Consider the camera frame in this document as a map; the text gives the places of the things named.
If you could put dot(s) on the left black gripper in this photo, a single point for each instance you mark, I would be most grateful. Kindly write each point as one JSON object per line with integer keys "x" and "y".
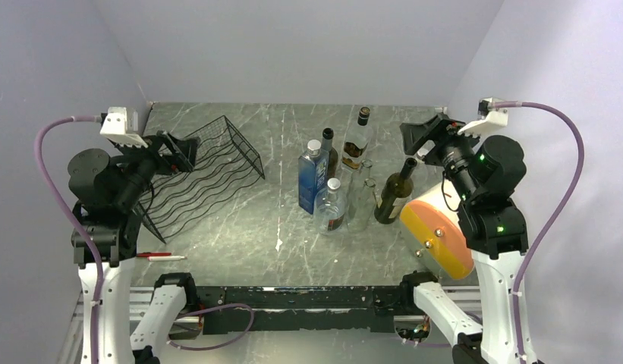
{"x": 169, "y": 161}

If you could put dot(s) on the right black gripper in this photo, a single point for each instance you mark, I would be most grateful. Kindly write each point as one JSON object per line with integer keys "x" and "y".
{"x": 415, "y": 135}

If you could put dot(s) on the black wire wine rack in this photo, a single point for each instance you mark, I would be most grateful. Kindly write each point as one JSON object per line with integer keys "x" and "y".
{"x": 226, "y": 166}

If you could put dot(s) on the tall clear bottle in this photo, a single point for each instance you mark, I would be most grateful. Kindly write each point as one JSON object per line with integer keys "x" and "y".
{"x": 361, "y": 197}

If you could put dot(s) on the brown label wine bottle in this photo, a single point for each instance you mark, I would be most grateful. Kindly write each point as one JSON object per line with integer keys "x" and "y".
{"x": 327, "y": 145}

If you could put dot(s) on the blue square bottle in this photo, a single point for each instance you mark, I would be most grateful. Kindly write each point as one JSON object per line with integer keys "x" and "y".
{"x": 312, "y": 174}

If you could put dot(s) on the round clear silver-cap bottle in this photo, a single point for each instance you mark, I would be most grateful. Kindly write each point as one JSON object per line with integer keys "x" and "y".
{"x": 330, "y": 207}

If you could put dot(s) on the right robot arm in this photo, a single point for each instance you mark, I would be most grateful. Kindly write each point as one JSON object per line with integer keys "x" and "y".
{"x": 484, "y": 174}

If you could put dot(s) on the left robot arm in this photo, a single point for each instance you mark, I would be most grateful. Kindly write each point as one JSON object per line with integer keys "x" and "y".
{"x": 109, "y": 214}

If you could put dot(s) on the dark green wine bottle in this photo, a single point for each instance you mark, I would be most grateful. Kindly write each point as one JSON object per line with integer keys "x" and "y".
{"x": 395, "y": 193}

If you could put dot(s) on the clear gold label bottle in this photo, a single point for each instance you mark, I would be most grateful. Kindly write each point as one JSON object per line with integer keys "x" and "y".
{"x": 357, "y": 139}

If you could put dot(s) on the white orange cylinder container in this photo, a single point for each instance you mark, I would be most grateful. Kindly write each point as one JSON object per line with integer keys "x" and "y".
{"x": 432, "y": 233}

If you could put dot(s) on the red white pen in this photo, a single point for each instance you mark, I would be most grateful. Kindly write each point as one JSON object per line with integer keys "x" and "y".
{"x": 160, "y": 257}

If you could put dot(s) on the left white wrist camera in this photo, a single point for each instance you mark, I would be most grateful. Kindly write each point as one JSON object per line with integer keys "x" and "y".
{"x": 121, "y": 127}

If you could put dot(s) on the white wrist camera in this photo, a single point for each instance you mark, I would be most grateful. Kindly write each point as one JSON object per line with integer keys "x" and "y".
{"x": 121, "y": 127}
{"x": 491, "y": 119}

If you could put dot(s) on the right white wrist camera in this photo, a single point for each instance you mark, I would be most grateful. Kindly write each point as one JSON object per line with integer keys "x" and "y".
{"x": 491, "y": 119}

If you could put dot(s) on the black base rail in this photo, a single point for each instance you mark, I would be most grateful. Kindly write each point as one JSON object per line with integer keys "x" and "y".
{"x": 313, "y": 308}

